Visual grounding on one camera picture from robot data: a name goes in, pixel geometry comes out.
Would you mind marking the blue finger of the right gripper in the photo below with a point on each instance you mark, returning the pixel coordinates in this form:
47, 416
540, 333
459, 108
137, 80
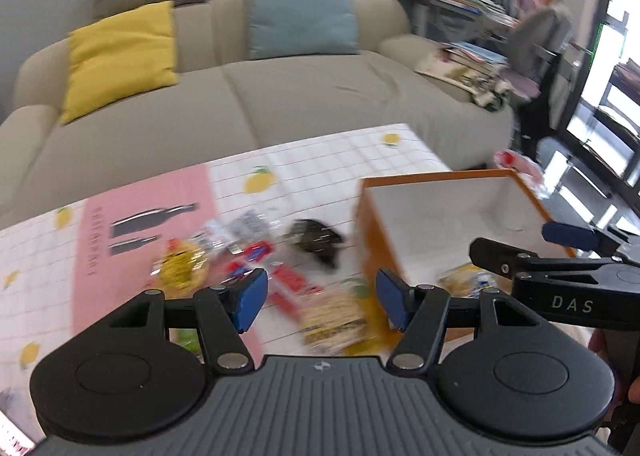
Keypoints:
606, 242
507, 260

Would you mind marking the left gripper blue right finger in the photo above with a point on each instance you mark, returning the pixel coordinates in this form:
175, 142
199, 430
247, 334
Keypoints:
419, 313

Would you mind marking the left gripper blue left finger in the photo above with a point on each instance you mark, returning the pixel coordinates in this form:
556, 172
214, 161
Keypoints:
224, 314

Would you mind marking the round yellow snack bag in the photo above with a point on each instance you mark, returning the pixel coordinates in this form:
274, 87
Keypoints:
181, 270

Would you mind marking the red blue snack packet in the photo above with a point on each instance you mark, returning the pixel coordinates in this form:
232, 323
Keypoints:
249, 258

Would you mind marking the yellow cracker snack pack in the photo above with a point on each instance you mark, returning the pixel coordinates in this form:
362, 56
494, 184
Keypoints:
338, 320

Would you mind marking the orange cardboard box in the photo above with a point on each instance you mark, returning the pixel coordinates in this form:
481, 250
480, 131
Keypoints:
421, 226

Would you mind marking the clear black-print snack packet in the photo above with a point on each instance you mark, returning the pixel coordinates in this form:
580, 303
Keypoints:
254, 226

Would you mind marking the dark green snack packet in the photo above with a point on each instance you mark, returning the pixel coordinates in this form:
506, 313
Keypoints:
317, 239

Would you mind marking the red white plastic bag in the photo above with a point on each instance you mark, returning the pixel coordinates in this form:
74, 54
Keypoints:
528, 171

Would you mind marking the black metal rack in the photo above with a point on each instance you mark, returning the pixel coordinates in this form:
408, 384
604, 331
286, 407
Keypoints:
606, 120

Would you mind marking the pink checked lemon tablecloth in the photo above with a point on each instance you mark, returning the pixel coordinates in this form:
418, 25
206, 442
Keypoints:
65, 269

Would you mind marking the stack of magazines on sofa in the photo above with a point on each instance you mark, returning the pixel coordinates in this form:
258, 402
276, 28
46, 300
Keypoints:
473, 69

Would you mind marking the beige fabric sofa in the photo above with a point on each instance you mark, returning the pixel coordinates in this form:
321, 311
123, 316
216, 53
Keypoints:
226, 104

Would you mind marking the grey office chair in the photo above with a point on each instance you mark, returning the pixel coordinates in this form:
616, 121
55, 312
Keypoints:
541, 52

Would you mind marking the yellow cushion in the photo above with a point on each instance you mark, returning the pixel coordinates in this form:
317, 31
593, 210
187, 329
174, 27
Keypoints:
118, 57

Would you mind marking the teal cushion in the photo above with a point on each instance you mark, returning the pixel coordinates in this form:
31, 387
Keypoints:
291, 28

